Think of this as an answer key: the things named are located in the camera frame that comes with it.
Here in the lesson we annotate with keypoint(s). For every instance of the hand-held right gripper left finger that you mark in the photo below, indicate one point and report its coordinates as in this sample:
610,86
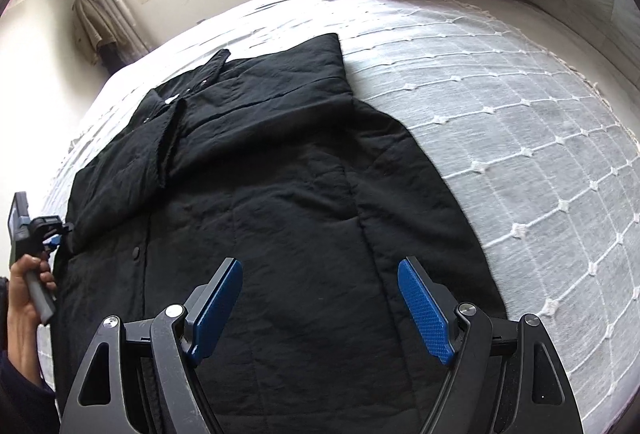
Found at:
220,309

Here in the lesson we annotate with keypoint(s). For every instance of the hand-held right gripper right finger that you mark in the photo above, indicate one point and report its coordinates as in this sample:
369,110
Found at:
425,309

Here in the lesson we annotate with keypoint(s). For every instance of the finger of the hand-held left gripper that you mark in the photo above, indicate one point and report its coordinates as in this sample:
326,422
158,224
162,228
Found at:
59,234

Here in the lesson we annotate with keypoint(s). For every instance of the black padded coat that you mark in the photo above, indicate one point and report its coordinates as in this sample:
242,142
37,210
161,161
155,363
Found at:
275,164

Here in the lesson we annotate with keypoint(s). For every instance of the person's left forearm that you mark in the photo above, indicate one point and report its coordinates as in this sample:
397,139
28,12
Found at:
20,394

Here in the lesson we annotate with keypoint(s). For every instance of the person's left hand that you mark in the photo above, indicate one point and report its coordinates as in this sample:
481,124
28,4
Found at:
22,304

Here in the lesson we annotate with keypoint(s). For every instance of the white grid bedspread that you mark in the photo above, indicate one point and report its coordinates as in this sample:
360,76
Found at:
500,139

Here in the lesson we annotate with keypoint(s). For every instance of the beige hanging garment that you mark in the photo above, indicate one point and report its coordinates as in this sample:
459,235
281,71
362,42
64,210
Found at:
92,19

